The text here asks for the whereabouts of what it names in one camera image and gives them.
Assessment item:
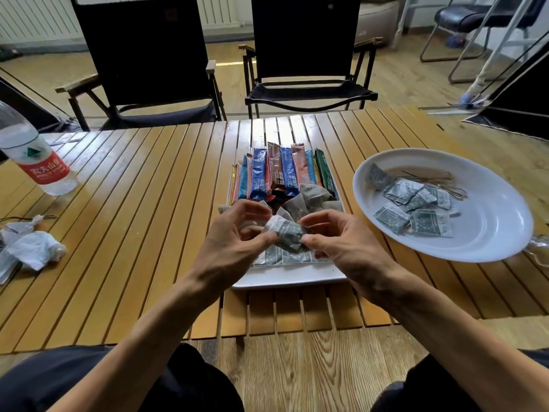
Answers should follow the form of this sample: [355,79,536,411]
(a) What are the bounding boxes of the person's left hand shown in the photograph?
[188,199,280,296]

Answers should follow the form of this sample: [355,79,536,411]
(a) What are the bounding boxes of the person's right hand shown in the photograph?
[299,209,400,303]

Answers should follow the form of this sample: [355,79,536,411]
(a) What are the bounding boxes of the grey rectangular tray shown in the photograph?
[225,154,347,290]

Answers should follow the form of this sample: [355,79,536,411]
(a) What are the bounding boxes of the cluster of pyramid tea bags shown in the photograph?
[217,184,344,224]

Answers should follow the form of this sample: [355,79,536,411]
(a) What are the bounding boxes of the row of colourful stick packets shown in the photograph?
[230,142,337,202]

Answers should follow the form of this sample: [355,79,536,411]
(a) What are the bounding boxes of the thin reddish brown strings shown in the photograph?
[401,169,467,200]

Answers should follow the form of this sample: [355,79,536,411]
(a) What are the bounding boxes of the person's left forearm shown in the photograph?
[49,274,224,412]

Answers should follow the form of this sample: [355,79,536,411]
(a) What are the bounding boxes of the person's right forearm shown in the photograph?
[368,266,549,412]

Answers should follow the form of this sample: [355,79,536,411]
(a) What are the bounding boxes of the person's right leg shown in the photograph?
[371,349,549,412]

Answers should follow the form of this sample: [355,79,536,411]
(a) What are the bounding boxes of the person's leg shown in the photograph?
[371,349,549,412]
[0,343,244,412]

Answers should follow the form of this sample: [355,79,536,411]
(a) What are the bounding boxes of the person's left leg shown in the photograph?
[0,343,244,412]

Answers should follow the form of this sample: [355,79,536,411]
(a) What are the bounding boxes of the white round bowl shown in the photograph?
[352,148,535,264]

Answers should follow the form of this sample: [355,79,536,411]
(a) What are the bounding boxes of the clear patterned glass cup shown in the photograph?
[523,235,549,269]

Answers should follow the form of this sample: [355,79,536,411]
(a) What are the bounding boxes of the crumpled white tissue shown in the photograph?
[0,215,46,236]
[6,230,67,272]

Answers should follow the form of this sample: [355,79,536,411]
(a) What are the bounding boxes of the small white pen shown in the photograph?
[49,132,89,146]

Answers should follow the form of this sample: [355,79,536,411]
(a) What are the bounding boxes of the clear bottle with red cap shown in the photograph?
[0,100,79,197]

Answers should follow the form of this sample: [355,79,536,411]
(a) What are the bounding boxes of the black folding chair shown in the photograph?
[54,0,228,132]
[238,0,384,121]

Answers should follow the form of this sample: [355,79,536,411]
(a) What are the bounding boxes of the black fabric backdrop panel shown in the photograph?
[462,42,549,141]
[0,68,80,133]

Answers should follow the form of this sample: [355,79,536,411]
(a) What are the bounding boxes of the beige inflatable sofa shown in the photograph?
[355,0,402,46]

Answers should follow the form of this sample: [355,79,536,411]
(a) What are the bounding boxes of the black office chair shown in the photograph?
[419,0,548,84]

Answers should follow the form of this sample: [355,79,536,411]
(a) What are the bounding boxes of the thin black cord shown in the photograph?
[0,215,57,223]

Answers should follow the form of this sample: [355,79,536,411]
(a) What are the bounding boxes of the white metal frame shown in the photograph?
[392,0,549,109]

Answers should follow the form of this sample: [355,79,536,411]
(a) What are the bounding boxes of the white wall radiator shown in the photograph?
[0,0,241,41]

